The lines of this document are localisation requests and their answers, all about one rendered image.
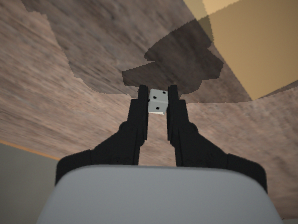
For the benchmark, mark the tan square mat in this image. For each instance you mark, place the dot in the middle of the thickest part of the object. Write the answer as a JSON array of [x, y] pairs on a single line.
[[258, 39]]

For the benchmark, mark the white die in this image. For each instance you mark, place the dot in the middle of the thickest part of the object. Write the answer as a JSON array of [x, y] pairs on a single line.
[[158, 101]]

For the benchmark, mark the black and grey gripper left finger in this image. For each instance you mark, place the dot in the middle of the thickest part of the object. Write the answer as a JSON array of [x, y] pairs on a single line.
[[118, 149]]

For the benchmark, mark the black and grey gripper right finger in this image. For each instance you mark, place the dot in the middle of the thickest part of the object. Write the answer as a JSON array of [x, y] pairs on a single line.
[[197, 151]]

